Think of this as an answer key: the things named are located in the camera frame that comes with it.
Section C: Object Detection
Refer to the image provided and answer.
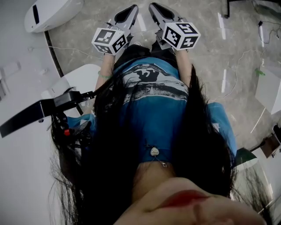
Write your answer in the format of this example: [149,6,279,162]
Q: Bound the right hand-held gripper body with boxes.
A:
[155,22,201,51]

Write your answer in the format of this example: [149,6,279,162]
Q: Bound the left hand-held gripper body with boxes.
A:
[91,21,134,56]

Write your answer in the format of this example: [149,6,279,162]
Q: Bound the white box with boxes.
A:
[40,63,101,117]

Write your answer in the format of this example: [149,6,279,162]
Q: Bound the person's left forearm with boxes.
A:
[94,53,116,91]

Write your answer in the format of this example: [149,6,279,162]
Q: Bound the person's right forearm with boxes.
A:
[175,50,193,88]

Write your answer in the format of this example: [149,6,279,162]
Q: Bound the person's black trousers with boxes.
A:
[114,40,178,69]

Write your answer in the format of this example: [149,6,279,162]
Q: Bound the white rounded device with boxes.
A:
[24,0,85,33]

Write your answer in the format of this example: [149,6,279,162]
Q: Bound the black metal floor stand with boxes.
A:
[223,0,281,19]

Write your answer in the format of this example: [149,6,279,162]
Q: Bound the person's blue printed shirt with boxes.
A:
[67,57,238,167]

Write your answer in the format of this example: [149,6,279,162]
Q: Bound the white cabinet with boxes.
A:
[254,65,281,115]

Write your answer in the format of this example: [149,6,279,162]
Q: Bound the dark green round object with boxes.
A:
[234,147,259,170]

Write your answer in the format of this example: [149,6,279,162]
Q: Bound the person's face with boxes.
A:
[114,177,267,225]

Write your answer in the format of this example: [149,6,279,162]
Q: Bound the green bead bracelet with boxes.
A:
[97,70,113,80]

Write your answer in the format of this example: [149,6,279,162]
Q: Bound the white floor cable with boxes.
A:
[208,47,267,102]

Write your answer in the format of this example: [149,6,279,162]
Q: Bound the black cable with plug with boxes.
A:
[258,20,281,44]

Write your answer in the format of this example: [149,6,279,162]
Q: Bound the white pendant necklace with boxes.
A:
[144,144,169,168]

